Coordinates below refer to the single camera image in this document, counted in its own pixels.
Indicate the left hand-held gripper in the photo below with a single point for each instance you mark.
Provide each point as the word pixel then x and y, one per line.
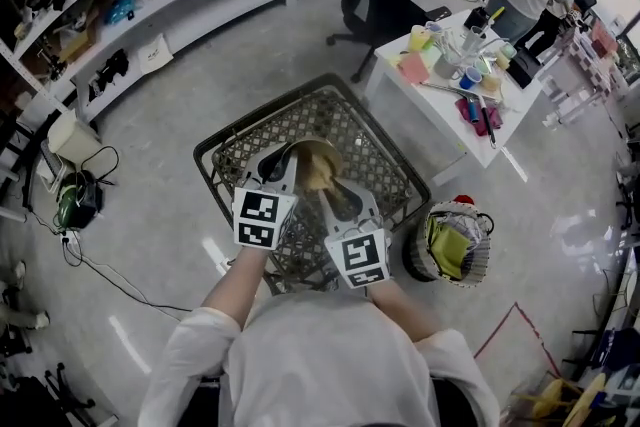
pixel 262 217

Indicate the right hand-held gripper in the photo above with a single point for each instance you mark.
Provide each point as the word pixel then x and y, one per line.
pixel 362 257

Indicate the straw tassel object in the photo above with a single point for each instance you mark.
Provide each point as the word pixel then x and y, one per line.
pixel 317 172

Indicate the person's right forearm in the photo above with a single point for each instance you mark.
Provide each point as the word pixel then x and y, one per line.
pixel 400 310

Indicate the person's left forearm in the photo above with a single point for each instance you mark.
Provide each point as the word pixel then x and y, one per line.
pixel 235 285

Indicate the yellow-green cloth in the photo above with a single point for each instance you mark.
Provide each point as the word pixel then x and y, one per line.
pixel 447 245

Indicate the small red item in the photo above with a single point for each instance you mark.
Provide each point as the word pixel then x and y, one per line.
pixel 463 199

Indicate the white table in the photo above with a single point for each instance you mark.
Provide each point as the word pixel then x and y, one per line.
pixel 400 100

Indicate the striped woven basket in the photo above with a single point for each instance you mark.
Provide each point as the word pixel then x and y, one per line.
pixel 475 262

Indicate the person's white shirt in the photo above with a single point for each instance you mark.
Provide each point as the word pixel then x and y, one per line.
pixel 325 355

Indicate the metal straw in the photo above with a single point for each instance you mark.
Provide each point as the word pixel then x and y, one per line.
pixel 447 90

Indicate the magenta cloth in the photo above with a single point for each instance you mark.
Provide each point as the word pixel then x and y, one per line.
pixel 480 125

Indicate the white tote bag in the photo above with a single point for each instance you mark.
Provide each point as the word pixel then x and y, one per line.
pixel 155 55

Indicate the grey mug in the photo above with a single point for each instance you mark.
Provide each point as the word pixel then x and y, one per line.
pixel 446 67

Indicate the blue cup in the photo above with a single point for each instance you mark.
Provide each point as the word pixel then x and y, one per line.
pixel 470 78

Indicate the yellow cup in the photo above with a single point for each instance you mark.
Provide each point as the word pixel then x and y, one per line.
pixel 419 39

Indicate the black office chair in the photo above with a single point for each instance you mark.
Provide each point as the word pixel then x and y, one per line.
pixel 390 0

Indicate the white bucket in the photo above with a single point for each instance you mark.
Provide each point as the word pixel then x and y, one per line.
pixel 72 137

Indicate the green and black vacuum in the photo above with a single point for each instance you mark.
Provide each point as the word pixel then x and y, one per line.
pixel 67 205

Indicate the mint cup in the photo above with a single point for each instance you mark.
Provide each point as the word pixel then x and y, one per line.
pixel 506 55

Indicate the blue plastic bag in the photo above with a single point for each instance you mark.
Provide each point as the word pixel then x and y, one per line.
pixel 120 10

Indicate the black box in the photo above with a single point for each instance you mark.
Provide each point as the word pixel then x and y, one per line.
pixel 522 67

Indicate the white power strip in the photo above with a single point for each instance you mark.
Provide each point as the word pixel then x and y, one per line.
pixel 70 240

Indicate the black pen holder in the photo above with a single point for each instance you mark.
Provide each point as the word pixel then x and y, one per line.
pixel 475 19

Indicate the cardboard box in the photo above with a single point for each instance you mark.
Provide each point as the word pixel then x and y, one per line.
pixel 75 40

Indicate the pink checkered cloth table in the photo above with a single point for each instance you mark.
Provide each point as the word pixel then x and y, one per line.
pixel 585 70

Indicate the yellow wooden stool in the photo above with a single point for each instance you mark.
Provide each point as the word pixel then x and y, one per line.
pixel 550 397

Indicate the black chair base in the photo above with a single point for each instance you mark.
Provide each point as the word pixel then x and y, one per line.
pixel 55 390

